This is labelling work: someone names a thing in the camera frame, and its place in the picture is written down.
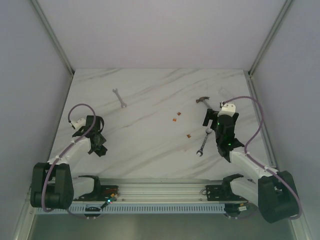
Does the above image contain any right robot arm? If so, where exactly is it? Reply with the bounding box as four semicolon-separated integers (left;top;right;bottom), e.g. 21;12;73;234
202;105;302;223

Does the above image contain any small silver wrench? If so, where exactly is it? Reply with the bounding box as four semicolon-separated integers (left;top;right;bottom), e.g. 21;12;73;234
112;88;127;108

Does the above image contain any right aluminium frame post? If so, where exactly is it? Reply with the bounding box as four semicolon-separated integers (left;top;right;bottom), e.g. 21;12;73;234
248;0;295;78

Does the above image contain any black handled claw hammer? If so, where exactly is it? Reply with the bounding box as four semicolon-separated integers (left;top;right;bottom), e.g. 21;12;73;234
195;96;214;111

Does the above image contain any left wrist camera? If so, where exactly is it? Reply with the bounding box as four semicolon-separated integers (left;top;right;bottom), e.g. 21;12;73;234
69;118;86;131

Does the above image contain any clear plastic fuse box cover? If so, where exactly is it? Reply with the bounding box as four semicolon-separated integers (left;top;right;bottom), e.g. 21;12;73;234
218;86;236;101

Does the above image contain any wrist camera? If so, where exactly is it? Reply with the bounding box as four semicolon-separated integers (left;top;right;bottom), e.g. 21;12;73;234
217;102;236;117
69;118;86;131

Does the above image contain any aluminium frame post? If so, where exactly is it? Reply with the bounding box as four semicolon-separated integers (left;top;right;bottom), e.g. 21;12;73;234
248;0;295;78
29;0;75;77

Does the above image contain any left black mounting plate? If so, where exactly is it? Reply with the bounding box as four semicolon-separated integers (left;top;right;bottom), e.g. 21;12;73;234
74;185;119;202

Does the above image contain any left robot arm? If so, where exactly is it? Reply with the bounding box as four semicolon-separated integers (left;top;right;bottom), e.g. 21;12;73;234
30;115;107;211

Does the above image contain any left aluminium frame post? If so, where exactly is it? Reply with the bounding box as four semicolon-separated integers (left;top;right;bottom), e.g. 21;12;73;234
29;0;75;77

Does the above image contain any silver combination wrench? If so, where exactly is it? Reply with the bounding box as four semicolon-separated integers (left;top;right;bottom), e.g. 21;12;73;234
196;128;213;157

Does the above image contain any black mounting plate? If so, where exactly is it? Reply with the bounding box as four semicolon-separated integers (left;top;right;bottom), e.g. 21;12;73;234
205;184;247;203
74;185;119;202

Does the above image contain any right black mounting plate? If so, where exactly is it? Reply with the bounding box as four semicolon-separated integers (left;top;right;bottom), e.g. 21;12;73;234
205;184;247;203

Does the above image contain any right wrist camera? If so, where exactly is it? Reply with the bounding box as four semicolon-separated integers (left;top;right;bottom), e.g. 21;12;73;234
217;102;236;117

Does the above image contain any slotted cable duct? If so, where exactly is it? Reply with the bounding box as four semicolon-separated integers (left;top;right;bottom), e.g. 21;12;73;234
34;202;228;215

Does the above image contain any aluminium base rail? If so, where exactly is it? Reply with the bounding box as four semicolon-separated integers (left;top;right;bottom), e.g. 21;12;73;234
27;176;261;205

